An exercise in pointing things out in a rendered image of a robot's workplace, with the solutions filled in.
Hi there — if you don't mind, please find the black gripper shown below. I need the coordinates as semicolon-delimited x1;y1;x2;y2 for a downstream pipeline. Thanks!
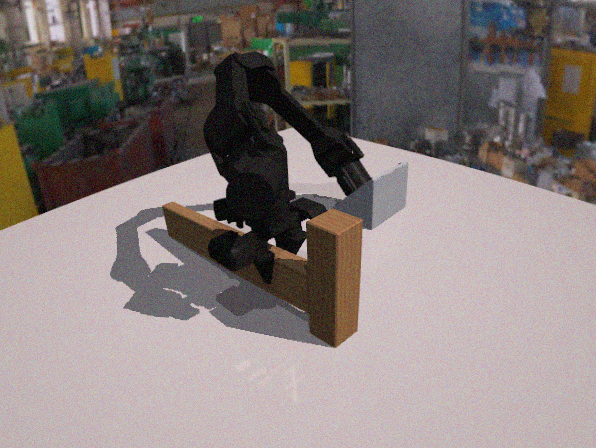
208;184;327;284

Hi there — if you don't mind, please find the wooden side rail with metal hooks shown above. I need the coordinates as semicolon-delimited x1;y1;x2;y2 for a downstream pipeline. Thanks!
162;202;310;314

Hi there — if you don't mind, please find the wooden post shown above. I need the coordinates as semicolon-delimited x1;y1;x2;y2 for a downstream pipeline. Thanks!
306;208;362;348

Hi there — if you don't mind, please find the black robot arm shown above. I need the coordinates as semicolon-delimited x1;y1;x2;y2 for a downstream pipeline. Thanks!
203;51;371;229

